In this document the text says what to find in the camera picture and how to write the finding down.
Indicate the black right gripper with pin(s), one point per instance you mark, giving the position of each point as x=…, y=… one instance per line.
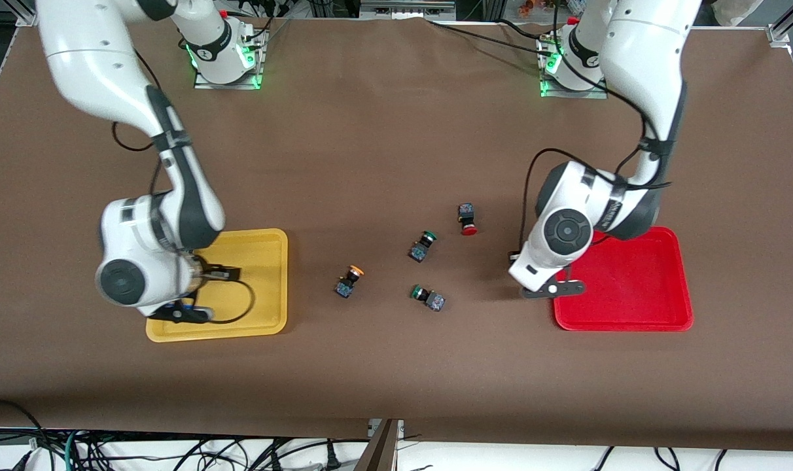
x=208, y=271

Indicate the yellow push button switch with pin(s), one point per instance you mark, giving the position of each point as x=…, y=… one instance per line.
x=348, y=281

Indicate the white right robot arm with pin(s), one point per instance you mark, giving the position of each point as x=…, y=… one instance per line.
x=95, y=59

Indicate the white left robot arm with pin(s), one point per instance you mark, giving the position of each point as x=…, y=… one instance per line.
x=645, y=52

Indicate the yellow plastic tray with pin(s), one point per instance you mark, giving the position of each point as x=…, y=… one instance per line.
x=262, y=261

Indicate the black power plug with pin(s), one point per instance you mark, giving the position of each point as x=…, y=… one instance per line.
x=332, y=458

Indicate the dark metal table leg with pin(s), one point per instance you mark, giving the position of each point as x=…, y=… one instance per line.
x=378, y=451

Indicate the grey metal cross beam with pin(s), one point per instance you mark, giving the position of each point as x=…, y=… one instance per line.
x=406, y=8

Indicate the red plastic tray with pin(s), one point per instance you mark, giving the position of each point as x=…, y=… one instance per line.
x=638, y=288

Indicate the green push button switch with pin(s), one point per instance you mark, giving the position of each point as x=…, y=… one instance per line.
x=421, y=247
x=430, y=299

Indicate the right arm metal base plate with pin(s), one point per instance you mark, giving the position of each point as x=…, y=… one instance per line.
x=256, y=72

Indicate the white table bracket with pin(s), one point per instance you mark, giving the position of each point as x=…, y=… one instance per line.
x=400, y=428

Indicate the red push button switch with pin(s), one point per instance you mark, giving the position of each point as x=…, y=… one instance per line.
x=467, y=216

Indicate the aluminium frame profile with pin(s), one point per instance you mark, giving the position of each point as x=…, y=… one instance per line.
x=25, y=14
x=786, y=29

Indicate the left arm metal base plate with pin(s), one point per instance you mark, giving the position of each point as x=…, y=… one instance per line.
x=547, y=88

